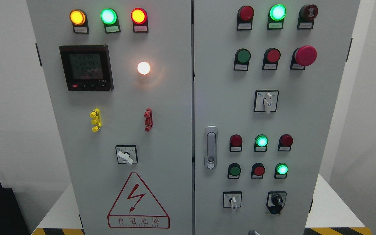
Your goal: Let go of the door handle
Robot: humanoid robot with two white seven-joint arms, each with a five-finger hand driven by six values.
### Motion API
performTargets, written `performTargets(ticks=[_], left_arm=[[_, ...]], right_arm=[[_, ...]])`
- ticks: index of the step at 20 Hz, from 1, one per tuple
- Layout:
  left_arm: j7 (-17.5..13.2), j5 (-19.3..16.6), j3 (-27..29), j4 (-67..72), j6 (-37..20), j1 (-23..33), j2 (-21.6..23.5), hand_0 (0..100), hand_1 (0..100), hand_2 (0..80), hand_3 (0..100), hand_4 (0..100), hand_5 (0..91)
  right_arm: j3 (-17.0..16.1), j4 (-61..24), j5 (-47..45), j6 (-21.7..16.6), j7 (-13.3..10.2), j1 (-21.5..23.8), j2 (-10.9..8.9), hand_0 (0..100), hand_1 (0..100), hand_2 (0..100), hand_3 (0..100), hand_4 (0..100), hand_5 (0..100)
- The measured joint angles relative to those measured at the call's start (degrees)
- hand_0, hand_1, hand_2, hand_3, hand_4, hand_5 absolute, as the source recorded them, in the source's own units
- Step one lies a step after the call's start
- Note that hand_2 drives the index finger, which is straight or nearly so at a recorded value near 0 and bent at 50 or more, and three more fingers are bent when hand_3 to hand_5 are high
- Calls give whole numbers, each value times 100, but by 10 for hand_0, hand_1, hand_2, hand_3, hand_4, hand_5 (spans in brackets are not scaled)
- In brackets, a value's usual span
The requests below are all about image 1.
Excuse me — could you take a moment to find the black key selector switch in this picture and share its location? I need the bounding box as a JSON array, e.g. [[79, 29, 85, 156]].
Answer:
[[266, 191, 287, 215]]

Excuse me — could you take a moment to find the yellow indicator light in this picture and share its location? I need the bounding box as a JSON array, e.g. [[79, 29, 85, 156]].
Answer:
[[69, 9, 89, 34]]

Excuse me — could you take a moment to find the white indicator light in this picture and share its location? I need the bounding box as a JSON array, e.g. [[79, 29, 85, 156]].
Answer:
[[137, 61, 151, 75]]

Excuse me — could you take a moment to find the red indicator light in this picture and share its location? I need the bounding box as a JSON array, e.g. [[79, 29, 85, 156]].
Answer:
[[131, 8, 148, 33], [229, 134, 243, 152], [278, 134, 294, 152], [236, 6, 255, 31]]

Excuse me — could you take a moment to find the white selector switch lower right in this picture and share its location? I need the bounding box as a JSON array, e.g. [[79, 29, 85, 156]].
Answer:
[[222, 191, 242, 214]]

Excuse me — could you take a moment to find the grey left cabinet door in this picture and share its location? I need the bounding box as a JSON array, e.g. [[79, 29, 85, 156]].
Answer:
[[27, 0, 193, 235]]

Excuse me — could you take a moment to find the green push button upper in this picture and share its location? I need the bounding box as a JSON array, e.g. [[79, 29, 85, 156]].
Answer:
[[234, 49, 251, 71]]

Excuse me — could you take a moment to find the white selector switch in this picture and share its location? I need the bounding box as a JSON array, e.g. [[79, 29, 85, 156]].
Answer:
[[254, 90, 279, 114], [222, 191, 242, 214]]

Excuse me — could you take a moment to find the green lit push button lower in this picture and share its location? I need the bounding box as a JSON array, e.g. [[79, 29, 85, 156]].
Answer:
[[274, 163, 289, 179]]

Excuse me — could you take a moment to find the red push button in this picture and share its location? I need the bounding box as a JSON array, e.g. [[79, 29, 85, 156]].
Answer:
[[251, 163, 266, 179], [262, 48, 281, 71]]

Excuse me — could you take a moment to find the black box at left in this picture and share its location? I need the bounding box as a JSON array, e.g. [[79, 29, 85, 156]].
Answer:
[[0, 182, 30, 235]]

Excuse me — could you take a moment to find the dark red buzzer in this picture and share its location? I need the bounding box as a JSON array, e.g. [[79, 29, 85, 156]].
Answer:
[[297, 4, 318, 30]]

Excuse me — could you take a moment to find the red push button upper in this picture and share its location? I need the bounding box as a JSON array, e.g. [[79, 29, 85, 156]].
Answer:
[[262, 48, 281, 71]]

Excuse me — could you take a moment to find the red indicator light top left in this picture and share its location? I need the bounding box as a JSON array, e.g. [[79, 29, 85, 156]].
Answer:
[[131, 8, 148, 33]]

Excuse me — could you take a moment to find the grey right cabinet door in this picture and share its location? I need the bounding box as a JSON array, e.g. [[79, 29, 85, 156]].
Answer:
[[193, 0, 360, 235]]

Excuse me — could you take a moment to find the black digital power meter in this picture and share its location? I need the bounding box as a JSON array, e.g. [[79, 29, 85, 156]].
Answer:
[[59, 44, 114, 92]]

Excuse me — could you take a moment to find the silver door swing handle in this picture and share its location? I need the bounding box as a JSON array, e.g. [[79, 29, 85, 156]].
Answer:
[[205, 126, 218, 169]]

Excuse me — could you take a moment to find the green indicator light top right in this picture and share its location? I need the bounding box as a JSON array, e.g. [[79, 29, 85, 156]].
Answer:
[[267, 4, 287, 30]]

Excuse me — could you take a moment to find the red indicator light middle left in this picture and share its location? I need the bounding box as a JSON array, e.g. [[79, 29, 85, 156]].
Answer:
[[229, 134, 243, 152]]

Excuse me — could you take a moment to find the green indicator light middle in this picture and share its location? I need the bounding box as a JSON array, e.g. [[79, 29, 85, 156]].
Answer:
[[254, 135, 268, 152]]

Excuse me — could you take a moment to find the white selector switch left door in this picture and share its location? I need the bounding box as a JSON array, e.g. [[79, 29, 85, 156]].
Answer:
[[115, 145, 138, 165]]

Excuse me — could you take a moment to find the grey cabinet door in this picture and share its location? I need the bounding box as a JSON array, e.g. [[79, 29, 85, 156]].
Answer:
[[193, 0, 360, 235], [27, 0, 193, 235]]

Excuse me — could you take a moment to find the red indicator light top right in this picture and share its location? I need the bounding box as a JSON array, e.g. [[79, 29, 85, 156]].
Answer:
[[236, 6, 255, 31]]

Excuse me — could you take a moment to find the green indicator light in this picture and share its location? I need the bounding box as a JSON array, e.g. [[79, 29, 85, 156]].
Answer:
[[100, 8, 121, 33], [254, 135, 268, 152], [267, 4, 287, 30]]

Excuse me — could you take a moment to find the red push button lower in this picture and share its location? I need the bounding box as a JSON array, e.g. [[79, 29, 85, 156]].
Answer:
[[251, 163, 266, 179]]

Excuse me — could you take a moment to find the red indicator light middle right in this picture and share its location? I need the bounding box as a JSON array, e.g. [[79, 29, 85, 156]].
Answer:
[[278, 134, 294, 152]]

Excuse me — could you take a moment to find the red electric hazard warning sticker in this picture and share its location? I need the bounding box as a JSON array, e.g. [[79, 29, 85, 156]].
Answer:
[[107, 172, 170, 229]]

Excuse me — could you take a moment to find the red emergency stop button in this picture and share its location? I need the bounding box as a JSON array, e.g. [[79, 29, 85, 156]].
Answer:
[[290, 45, 317, 71]]

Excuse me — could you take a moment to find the white selector switch upper right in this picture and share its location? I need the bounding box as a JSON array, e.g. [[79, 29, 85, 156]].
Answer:
[[254, 90, 279, 114]]

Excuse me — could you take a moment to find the green indicator light top left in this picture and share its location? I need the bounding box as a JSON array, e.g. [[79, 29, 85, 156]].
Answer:
[[100, 8, 121, 33]]

